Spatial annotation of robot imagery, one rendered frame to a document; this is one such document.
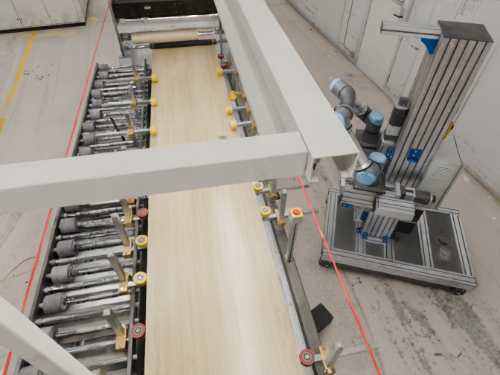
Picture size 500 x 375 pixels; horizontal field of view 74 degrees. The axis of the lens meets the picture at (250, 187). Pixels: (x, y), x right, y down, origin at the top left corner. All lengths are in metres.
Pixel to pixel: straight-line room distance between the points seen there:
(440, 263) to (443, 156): 1.10
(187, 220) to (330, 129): 1.95
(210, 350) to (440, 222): 2.57
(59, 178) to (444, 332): 3.15
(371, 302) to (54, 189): 2.94
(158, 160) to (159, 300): 1.69
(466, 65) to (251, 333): 1.90
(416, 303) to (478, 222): 1.29
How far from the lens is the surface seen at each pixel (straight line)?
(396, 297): 3.33
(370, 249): 3.24
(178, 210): 2.47
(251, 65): 0.87
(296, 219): 2.02
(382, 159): 2.42
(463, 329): 3.44
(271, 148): 0.48
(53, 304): 2.40
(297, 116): 0.55
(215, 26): 4.55
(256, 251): 2.22
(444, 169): 2.68
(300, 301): 2.30
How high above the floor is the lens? 2.77
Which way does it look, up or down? 47 degrees down
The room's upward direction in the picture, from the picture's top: 1 degrees clockwise
